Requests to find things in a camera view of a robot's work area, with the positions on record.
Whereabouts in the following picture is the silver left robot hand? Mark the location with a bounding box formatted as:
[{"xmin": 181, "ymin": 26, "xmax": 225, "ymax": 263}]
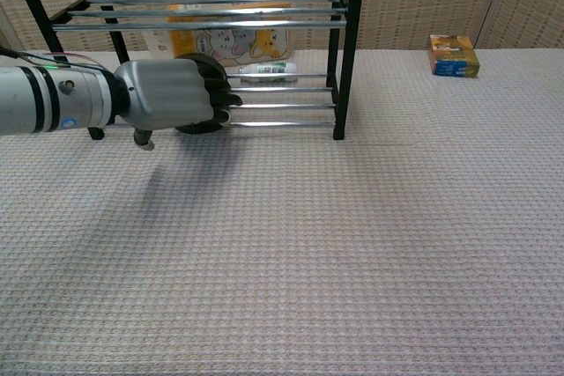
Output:
[{"xmin": 113, "ymin": 56, "xmax": 243, "ymax": 151}]

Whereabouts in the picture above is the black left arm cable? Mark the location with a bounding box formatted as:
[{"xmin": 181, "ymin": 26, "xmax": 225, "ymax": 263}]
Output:
[{"xmin": 0, "ymin": 45, "xmax": 111, "ymax": 73}]

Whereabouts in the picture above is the black rubber slipper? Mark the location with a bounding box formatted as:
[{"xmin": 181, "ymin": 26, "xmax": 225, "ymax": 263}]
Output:
[{"xmin": 174, "ymin": 53, "xmax": 230, "ymax": 135}]

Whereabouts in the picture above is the orange blue carton box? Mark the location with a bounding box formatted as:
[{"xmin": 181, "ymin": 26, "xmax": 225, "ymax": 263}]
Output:
[{"xmin": 427, "ymin": 33, "xmax": 481, "ymax": 79}]

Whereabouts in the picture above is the black metal shoe rack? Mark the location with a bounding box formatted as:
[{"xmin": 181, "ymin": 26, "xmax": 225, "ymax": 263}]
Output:
[{"xmin": 2, "ymin": 0, "xmax": 368, "ymax": 141}]

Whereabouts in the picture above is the yellow cat print bag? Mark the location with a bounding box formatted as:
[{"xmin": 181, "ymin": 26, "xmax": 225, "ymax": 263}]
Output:
[{"xmin": 145, "ymin": 0, "xmax": 294, "ymax": 70}]

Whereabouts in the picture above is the white bottle green label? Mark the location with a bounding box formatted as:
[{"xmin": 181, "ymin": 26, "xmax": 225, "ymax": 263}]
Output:
[{"xmin": 238, "ymin": 61, "xmax": 299, "ymax": 84}]

